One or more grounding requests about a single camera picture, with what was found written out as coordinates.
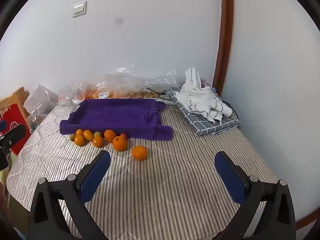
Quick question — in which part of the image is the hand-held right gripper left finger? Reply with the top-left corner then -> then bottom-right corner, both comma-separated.
29,150 -> 111,240

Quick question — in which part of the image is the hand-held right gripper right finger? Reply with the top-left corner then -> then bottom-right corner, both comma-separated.
214,151 -> 297,240

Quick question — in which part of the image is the purple towel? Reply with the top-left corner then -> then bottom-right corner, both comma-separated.
59,98 -> 174,141

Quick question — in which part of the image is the red paper bag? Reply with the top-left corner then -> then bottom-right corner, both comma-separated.
0,104 -> 32,155

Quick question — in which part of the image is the yellow-green bed sheet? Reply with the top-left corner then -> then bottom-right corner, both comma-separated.
0,150 -> 18,205

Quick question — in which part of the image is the grey plastic bag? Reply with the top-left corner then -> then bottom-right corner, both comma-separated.
24,84 -> 59,120

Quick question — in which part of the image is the grey checked folded cloth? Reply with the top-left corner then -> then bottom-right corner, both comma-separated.
164,79 -> 240,136

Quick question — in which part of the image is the striped quilt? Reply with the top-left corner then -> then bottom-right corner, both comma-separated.
6,104 -> 279,240

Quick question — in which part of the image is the white striped towel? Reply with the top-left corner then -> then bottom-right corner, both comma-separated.
174,67 -> 233,123

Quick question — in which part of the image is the clear plastic bag of oranges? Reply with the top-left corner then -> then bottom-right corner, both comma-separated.
59,67 -> 140,105

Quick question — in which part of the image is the clear bag of brown nuts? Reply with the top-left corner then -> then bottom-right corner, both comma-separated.
110,75 -> 185,100

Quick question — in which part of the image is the black cable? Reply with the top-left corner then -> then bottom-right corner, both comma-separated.
146,87 -> 167,99

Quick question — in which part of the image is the white light switch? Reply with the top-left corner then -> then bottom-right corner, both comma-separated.
72,1 -> 87,18

